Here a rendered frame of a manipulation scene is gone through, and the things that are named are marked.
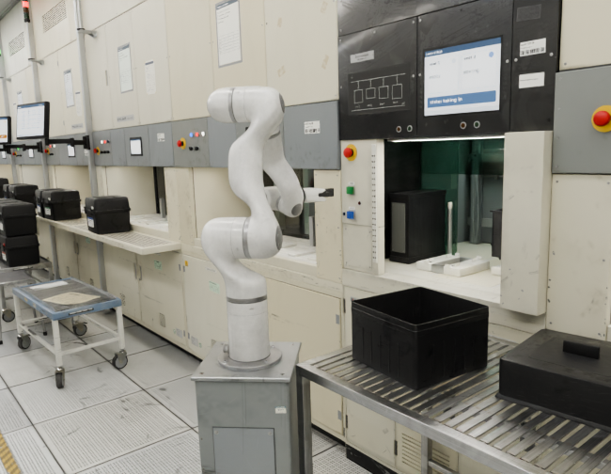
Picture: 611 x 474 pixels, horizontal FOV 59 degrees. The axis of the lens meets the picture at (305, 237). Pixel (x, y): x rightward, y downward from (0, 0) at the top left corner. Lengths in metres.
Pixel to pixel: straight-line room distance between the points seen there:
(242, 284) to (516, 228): 0.82
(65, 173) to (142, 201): 1.53
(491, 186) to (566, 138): 1.22
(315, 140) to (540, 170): 1.02
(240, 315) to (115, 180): 3.31
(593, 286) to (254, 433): 1.02
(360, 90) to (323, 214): 0.55
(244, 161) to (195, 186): 1.83
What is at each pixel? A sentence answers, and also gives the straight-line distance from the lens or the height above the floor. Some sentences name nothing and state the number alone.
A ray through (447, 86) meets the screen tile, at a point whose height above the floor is 1.56.
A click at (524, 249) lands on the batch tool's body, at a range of 1.70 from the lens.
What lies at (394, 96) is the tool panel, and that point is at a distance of 2.02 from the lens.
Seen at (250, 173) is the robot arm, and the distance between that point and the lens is 1.53.
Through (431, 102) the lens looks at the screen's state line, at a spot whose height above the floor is 1.51.
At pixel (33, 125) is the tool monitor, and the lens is 4.62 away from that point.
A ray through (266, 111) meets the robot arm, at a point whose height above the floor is 1.48.
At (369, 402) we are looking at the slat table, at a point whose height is 0.75.
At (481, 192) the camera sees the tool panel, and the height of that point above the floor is 1.13.
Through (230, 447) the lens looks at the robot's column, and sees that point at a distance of 1.64.
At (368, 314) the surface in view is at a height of 0.92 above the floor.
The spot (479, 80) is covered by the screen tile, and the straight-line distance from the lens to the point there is 1.82.
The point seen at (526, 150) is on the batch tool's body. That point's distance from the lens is 1.67.
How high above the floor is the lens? 1.37
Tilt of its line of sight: 9 degrees down
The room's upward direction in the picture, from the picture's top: 2 degrees counter-clockwise
